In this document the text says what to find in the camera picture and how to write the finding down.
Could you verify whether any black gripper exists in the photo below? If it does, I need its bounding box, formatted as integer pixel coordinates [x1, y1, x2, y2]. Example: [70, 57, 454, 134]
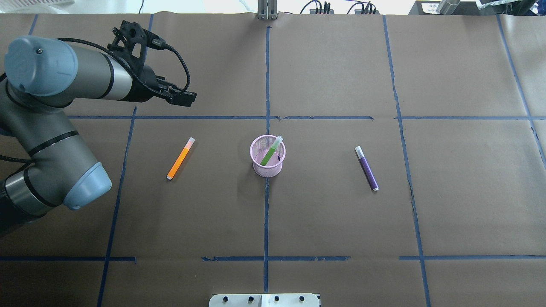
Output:
[128, 64, 197, 106]

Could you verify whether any orange highlighter pen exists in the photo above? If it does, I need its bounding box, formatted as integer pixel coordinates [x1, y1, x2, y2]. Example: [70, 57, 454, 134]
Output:
[166, 137, 195, 181]

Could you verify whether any green highlighter pen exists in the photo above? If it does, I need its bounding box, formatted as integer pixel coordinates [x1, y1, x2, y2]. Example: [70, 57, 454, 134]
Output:
[260, 136, 283, 166]

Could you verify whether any purple highlighter pen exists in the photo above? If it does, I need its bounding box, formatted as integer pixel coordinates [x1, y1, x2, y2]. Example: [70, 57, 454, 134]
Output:
[354, 146, 380, 192]

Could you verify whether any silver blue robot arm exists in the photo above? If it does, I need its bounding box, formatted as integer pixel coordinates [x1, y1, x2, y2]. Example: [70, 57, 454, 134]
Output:
[1, 31, 197, 236]

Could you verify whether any pink mesh pen holder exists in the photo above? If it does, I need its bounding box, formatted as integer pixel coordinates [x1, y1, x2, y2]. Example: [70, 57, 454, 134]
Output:
[249, 135, 285, 178]

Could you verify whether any small steel cup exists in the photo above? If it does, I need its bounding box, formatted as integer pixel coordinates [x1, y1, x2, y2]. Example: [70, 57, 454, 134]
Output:
[436, 0, 461, 15]

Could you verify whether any left black braided cable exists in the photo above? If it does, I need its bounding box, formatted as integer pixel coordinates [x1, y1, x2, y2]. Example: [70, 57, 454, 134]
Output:
[55, 26, 191, 94]

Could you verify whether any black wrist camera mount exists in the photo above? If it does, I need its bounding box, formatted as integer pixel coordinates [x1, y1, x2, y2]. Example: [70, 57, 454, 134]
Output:
[107, 20, 150, 71]

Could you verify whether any aluminium frame post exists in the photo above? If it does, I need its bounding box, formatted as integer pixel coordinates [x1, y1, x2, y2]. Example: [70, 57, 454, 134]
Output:
[257, 0, 279, 20]

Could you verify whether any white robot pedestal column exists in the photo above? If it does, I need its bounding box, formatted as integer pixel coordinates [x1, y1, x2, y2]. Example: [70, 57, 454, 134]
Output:
[208, 293, 322, 307]

